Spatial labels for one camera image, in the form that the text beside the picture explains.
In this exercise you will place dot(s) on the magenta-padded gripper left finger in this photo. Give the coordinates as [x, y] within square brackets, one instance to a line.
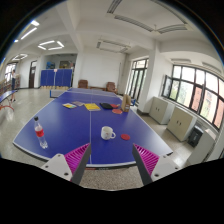
[63, 166]

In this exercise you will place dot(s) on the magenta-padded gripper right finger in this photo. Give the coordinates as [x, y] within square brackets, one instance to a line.
[156, 166]

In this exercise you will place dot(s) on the clear red-labelled drink bottle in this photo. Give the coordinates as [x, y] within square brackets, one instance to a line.
[40, 134]

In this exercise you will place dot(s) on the flat round red coaster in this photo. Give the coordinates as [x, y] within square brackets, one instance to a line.
[125, 137]

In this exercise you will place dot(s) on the beige two-door cabinet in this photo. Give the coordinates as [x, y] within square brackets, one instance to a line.
[160, 110]
[180, 124]

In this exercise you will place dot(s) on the black bin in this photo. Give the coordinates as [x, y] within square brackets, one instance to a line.
[195, 136]

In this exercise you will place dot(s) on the white mug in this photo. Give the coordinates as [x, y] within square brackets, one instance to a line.
[106, 133]

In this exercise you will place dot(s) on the small yellow blue booklet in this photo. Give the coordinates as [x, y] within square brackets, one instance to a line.
[69, 106]

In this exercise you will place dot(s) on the grey booklet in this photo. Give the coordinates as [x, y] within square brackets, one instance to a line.
[78, 103]

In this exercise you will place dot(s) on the yellow book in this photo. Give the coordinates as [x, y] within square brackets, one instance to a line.
[92, 107]

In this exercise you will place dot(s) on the red table tennis paddle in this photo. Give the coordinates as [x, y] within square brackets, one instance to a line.
[117, 111]
[115, 106]

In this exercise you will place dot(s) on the brown paper bag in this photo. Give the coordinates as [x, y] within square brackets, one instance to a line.
[126, 103]

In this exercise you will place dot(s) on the black paddle case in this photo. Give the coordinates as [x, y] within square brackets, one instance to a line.
[106, 106]

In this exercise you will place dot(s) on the large dark-framed window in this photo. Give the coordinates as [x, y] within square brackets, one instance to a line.
[188, 88]

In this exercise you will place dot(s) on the brown armchair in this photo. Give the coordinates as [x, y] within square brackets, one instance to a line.
[111, 87]
[83, 84]

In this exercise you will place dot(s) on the dark-framed glass door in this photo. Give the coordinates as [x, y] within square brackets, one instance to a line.
[137, 80]

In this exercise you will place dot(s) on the blue partition boards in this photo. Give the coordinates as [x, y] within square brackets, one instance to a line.
[56, 78]

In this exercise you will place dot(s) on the blue table tennis table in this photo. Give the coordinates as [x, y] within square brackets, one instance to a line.
[6, 96]

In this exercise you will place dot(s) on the dark wooden door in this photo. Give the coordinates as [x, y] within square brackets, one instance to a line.
[32, 75]

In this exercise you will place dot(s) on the person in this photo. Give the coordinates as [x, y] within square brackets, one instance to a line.
[13, 83]

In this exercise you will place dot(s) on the ceiling lights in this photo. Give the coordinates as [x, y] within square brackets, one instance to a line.
[50, 45]

